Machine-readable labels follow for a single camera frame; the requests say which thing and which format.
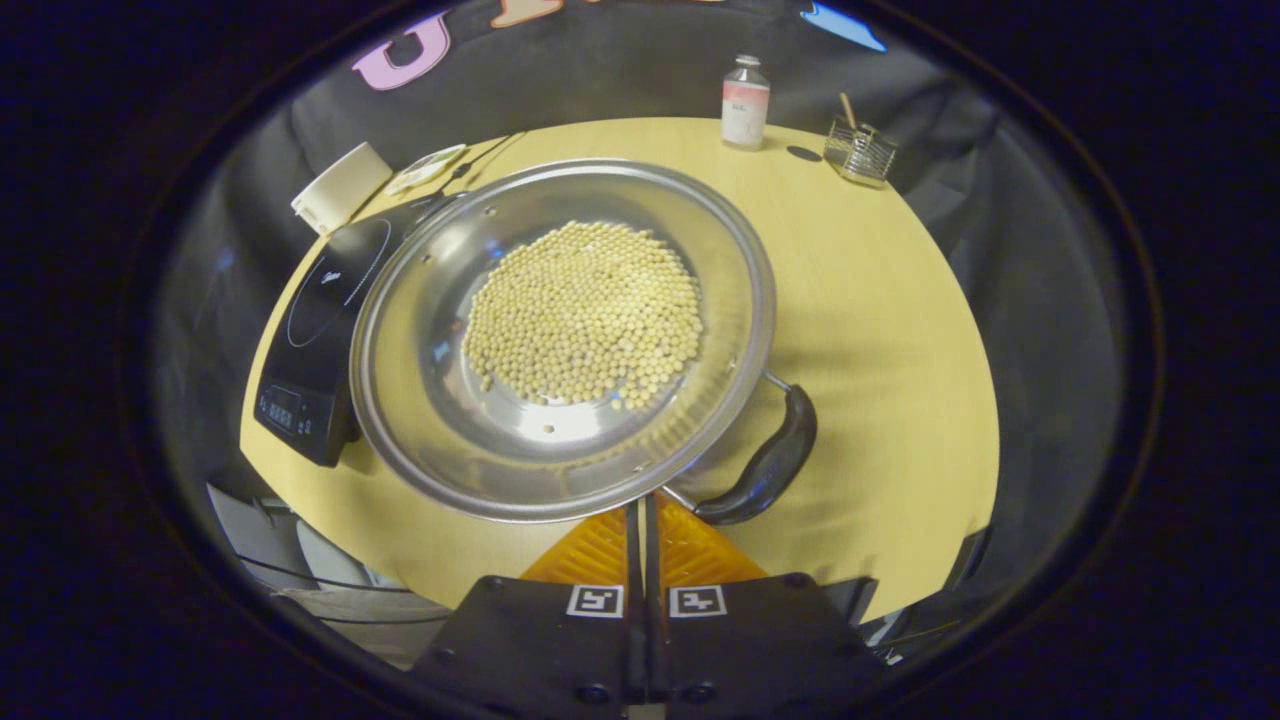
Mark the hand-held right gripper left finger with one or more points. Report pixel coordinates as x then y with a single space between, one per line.
540 640

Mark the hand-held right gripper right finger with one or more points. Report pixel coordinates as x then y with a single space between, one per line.
760 640

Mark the black induction cooktop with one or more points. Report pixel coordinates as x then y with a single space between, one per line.
320 300

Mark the pile of yellow soybeans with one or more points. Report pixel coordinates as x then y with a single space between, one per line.
585 310

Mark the white divided dish of beans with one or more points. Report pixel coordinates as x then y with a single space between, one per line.
425 168

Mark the small black round cap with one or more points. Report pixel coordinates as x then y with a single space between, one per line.
803 154

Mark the white toaster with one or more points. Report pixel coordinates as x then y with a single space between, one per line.
340 190

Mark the small bottle with pink label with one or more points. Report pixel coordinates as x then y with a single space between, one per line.
745 105

